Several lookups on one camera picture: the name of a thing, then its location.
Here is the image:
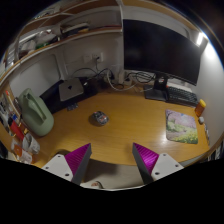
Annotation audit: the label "low bookshelf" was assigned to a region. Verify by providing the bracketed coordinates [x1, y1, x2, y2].
[206, 139, 224, 162]

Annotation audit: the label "white flat box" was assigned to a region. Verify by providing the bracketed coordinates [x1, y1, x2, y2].
[168, 81, 194, 93]

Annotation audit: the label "orange jar with yellow lid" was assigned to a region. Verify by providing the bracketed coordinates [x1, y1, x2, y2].
[194, 98, 207, 118]

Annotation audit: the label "silver mini computer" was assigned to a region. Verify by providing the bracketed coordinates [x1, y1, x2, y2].
[58, 77, 85, 102]

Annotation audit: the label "transparent computer mouse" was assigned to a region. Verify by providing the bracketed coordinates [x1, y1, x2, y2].
[91, 110, 110, 127]

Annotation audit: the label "red box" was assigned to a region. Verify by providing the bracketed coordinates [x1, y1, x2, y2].
[9, 120, 26, 141]

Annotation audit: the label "black keyboard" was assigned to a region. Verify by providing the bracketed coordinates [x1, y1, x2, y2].
[165, 85, 200, 108]

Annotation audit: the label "black computer monitor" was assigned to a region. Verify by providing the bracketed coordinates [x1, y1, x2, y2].
[122, 18, 208, 103]

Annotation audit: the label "white wall outlet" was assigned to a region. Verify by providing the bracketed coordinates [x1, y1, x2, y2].
[83, 52, 104, 64]

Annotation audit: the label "white power strip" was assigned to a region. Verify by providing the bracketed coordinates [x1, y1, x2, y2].
[116, 71, 134, 86]

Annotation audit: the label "pens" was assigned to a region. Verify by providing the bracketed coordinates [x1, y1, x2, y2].
[203, 123, 211, 145]

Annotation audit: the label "green plastic jug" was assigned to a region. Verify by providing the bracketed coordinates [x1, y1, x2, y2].
[17, 87, 55, 137]

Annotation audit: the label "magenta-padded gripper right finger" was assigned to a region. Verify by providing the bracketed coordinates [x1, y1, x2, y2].
[132, 143, 185, 185]

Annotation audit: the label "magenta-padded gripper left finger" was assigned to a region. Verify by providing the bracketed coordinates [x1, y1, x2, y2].
[41, 143, 93, 186]

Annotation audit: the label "wooden wall shelf unit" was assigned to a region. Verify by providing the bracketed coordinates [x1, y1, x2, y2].
[0, 0, 124, 84]

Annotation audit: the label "cherry blossom print mouse pad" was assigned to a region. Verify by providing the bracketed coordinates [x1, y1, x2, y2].
[165, 109, 199, 145]

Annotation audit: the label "small blue patterned card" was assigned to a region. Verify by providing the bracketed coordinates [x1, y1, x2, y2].
[66, 103, 79, 112]

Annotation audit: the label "black cable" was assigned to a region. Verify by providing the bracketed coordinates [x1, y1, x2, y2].
[128, 70, 156, 84]
[71, 67, 114, 83]

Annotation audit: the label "white cable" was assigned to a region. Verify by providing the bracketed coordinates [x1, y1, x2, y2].
[106, 71, 136, 92]

